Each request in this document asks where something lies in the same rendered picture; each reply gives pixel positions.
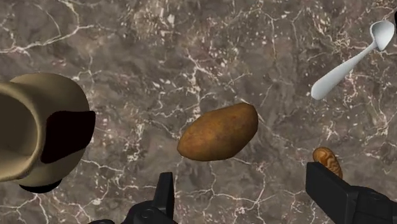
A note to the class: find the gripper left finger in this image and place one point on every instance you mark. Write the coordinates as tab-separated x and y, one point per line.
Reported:
161	204

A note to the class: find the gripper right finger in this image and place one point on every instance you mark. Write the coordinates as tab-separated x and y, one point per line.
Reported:
341	198

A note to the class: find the small brown ridged pastry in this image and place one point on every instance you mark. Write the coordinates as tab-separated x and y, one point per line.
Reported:
328	161

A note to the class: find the brown potato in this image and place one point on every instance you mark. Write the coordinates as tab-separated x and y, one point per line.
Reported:
218	132

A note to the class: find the white spoon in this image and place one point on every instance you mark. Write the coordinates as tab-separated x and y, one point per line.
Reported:
347	66

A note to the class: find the beige cup with black patch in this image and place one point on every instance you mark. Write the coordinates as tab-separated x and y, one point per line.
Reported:
28	130

